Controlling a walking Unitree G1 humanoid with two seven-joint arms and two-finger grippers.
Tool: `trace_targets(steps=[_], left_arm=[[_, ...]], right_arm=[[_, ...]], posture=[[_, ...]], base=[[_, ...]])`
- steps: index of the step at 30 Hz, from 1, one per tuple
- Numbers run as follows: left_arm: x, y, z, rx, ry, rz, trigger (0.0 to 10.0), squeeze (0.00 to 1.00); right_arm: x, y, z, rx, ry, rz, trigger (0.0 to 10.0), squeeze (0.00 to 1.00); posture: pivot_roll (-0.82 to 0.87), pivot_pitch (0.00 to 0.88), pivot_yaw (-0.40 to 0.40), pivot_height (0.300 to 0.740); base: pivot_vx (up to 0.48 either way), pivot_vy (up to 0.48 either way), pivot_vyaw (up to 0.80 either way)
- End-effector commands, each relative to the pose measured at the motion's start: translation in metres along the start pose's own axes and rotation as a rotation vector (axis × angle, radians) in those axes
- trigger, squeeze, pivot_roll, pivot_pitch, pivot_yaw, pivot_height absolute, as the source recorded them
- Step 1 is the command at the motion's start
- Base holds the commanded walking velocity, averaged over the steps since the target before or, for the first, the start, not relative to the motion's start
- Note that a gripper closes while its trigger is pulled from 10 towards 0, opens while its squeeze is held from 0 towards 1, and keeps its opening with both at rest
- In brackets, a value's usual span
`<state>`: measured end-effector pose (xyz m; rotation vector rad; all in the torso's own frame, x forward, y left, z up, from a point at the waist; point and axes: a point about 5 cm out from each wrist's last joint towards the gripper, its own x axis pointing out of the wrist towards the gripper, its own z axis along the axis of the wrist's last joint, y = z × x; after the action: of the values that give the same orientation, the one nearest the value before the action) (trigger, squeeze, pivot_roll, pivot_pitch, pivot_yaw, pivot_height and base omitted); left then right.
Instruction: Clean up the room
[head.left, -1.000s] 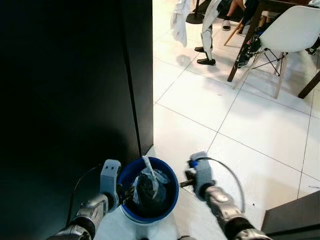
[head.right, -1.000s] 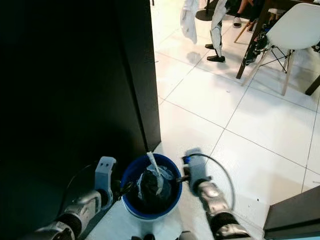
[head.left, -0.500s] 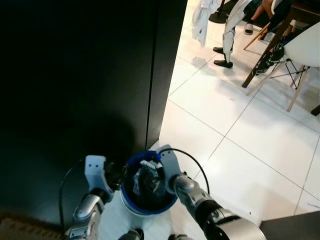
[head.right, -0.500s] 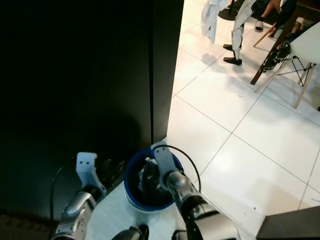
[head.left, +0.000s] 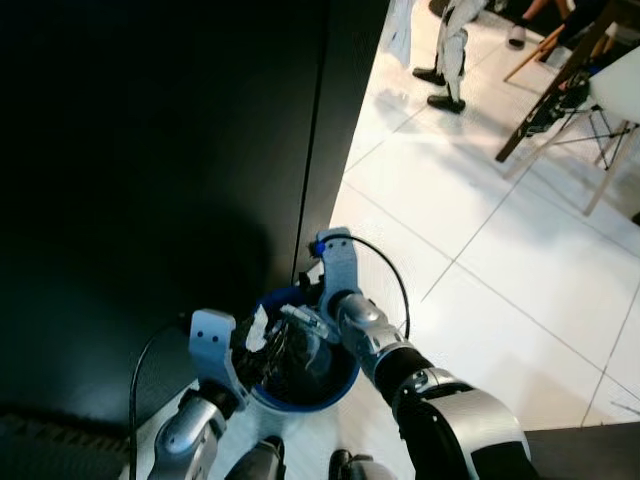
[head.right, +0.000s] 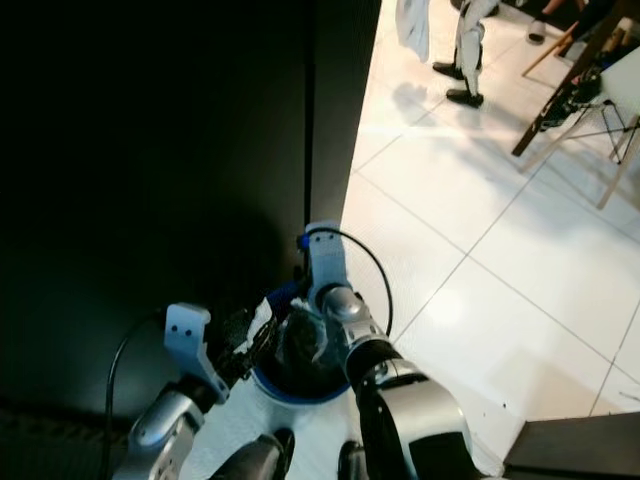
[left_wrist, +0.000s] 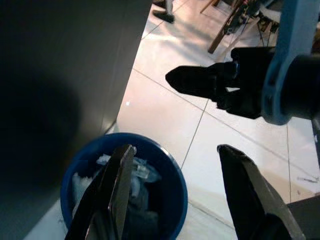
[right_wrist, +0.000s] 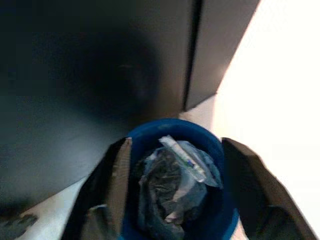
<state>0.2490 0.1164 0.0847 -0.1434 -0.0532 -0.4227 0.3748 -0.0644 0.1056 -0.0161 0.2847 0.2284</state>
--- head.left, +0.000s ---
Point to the clear plastic wrapper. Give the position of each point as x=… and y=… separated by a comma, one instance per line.
x=305, y=322

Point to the white paper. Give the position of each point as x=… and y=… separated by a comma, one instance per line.
x=258, y=328

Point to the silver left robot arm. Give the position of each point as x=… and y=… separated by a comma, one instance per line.
x=190, y=435

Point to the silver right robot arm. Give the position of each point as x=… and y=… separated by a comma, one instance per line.
x=430, y=400

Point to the dark grey robot left foot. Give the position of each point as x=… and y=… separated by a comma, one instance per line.
x=258, y=462

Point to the dark grey robot foot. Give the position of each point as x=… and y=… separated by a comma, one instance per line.
x=258, y=462
x=360, y=468

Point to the dark grey robot right foot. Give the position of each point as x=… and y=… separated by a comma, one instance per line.
x=360, y=468

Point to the black tall cabinet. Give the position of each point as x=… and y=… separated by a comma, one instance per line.
x=160, y=150

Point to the dark ribbed floor mat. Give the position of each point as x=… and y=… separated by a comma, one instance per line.
x=60, y=450

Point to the white hanging cloth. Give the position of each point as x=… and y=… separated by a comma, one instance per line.
x=400, y=30

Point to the person legs light trousers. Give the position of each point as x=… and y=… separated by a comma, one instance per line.
x=452, y=50

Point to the dark grey low ledge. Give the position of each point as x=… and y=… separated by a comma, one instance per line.
x=590, y=455

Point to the black bag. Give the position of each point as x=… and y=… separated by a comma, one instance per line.
x=552, y=110

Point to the seated person bare legs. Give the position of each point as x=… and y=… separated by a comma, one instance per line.
x=517, y=36

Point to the white chair wooden legs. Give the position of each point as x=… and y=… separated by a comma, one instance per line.
x=618, y=85

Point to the dark wooden table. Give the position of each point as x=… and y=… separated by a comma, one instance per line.
x=590, y=45

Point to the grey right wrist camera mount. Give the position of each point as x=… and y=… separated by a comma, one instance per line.
x=338, y=265

